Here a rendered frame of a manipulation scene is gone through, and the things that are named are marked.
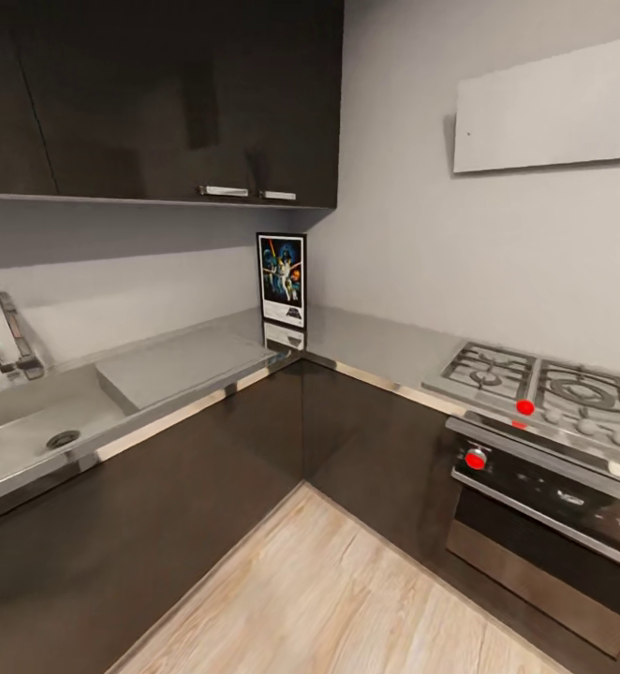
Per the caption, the poster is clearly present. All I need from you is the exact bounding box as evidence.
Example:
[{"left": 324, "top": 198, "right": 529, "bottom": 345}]
[{"left": 258, "top": 232, "right": 308, "bottom": 331}]

